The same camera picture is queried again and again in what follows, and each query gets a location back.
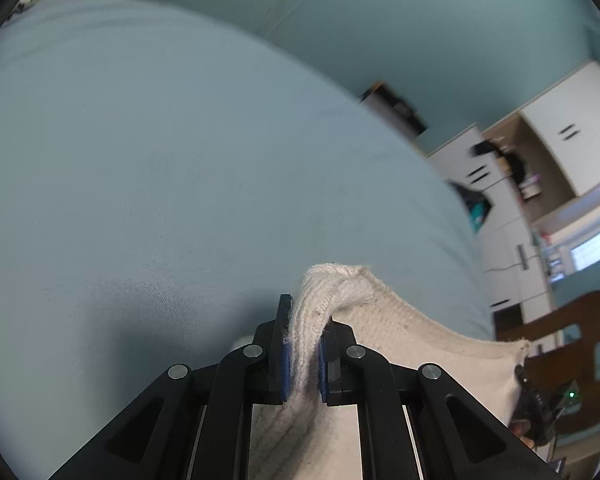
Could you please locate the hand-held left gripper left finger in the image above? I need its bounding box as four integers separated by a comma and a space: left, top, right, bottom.
47, 294, 293, 480

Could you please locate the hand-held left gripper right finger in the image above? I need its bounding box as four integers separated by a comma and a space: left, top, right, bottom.
317, 317, 561, 480

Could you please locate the white and blue knit sweater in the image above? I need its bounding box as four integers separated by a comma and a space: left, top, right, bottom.
247, 262, 531, 480

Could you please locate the brown wooden chair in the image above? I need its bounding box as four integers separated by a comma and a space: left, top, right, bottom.
495, 290, 600, 433

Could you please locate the window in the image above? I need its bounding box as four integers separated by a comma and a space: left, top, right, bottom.
570, 230, 600, 271

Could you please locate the white low cabinet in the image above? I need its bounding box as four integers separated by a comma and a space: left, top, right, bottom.
426, 122, 556, 311

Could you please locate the dark bag with teal cloth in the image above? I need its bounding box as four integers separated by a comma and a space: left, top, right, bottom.
447, 180, 496, 235

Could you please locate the bed with teal sheet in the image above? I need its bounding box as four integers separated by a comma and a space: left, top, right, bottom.
0, 0, 496, 480

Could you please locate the black garment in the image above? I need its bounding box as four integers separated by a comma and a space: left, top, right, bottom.
472, 140, 527, 181

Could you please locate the black and white box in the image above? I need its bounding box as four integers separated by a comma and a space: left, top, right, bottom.
360, 80, 427, 138

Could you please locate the white hanging cable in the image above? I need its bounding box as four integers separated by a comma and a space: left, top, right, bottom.
485, 259, 531, 274

